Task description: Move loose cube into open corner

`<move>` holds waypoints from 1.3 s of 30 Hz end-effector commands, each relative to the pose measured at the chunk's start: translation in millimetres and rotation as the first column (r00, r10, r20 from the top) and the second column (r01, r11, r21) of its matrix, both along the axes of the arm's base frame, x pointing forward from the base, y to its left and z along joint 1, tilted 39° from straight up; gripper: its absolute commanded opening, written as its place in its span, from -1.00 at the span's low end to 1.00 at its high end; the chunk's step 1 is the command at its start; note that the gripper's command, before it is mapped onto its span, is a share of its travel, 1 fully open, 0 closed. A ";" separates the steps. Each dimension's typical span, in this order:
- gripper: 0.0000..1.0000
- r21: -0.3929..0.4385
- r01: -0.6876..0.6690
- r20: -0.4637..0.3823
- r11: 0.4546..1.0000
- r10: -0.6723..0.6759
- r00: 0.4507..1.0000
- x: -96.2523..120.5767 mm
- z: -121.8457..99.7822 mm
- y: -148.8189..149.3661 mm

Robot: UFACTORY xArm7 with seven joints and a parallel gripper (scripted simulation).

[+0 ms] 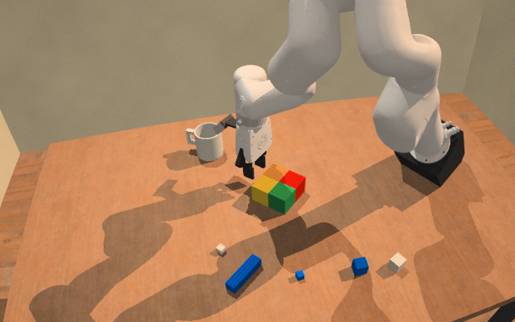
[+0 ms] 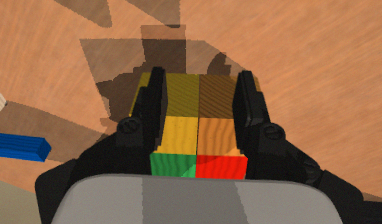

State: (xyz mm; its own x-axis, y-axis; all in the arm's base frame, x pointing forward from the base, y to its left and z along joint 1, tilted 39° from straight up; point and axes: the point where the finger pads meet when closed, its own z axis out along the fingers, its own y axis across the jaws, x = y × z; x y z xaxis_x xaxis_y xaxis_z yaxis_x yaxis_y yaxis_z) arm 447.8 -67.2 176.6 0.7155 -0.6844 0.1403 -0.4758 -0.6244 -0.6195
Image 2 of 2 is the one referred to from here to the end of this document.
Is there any yellow cube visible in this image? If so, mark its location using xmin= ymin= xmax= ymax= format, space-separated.
xmin=129 ymin=72 xmax=199 ymax=155

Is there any red cube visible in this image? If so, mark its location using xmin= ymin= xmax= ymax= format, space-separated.
xmin=195 ymin=155 xmax=248 ymax=179

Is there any blue rectangular bar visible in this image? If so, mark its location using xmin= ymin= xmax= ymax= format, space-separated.
xmin=0 ymin=133 xmax=52 ymax=162

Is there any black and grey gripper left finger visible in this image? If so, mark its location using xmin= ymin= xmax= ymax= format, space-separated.
xmin=35 ymin=67 xmax=168 ymax=224

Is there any green cube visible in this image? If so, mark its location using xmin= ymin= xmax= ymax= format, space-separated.
xmin=150 ymin=145 xmax=197 ymax=178

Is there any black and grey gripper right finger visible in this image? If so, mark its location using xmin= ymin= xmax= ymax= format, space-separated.
xmin=232 ymin=70 xmax=364 ymax=224

